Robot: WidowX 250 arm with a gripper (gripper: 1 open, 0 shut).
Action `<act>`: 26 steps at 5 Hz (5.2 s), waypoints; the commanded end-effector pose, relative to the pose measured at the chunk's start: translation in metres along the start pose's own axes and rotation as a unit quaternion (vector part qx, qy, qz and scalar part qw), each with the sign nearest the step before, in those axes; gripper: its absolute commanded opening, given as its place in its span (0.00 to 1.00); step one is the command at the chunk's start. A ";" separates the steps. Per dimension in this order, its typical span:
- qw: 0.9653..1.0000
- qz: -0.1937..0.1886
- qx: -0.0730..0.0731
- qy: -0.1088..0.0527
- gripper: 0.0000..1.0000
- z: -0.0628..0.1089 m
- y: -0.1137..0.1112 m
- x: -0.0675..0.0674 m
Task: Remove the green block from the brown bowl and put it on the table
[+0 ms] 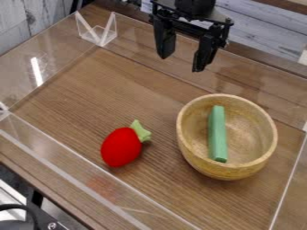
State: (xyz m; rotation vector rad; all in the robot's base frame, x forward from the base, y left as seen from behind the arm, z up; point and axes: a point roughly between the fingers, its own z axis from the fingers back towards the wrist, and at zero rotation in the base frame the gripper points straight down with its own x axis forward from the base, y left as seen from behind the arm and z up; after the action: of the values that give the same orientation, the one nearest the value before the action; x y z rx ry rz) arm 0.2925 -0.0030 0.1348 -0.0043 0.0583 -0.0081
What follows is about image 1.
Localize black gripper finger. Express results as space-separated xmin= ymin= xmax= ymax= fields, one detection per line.
xmin=153 ymin=17 xmax=176 ymax=59
xmin=192 ymin=34 xmax=218 ymax=72

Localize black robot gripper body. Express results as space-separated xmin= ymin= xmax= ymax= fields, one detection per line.
xmin=149 ymin=0 xmax=233 ymax=48

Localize green rectangular block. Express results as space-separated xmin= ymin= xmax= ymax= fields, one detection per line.
xmin=206 ymin=105 xmax=228 ymax=163

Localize light wooden bowl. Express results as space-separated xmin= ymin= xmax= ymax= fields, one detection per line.
xmin=176 ymin=93 xmax=277 ymax=181

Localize red plush strawberry toy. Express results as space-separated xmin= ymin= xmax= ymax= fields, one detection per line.
xmin=100 ymin=119 xmax=152 ymax=167

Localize clear acrylic corner bracket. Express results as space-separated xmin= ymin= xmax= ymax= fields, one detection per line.
xmin=74 ymin=12 xmax=117 ymax=48

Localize clear acrylic tray wall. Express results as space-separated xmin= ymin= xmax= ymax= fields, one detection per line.
xmin=0 ymin=102 xmax=200 ymax=230

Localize black cable lower left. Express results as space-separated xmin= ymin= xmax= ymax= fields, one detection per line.
xmin=0 ymin=203 xmax=41 ymax=230

